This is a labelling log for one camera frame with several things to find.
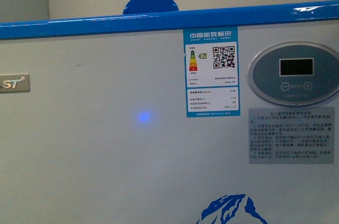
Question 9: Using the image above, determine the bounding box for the grey instruction sticker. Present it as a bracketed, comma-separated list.
[248, 107, 335, 165]

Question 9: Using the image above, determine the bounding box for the white blue chest freezer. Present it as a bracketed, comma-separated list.
[1, 1, 338, 223]

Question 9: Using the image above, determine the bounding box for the blue freezer lid handle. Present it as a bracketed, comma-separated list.
[122, 0, 179, 15]

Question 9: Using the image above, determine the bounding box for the silver SAST brand badge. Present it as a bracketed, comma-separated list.
[1, 74, 30, 93]

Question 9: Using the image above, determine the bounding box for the oval temperature control panel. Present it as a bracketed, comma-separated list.
[247, 41, 338, 107]

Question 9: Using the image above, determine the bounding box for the China energy label sticker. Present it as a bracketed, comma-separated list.
[183, 27, 240, 118]

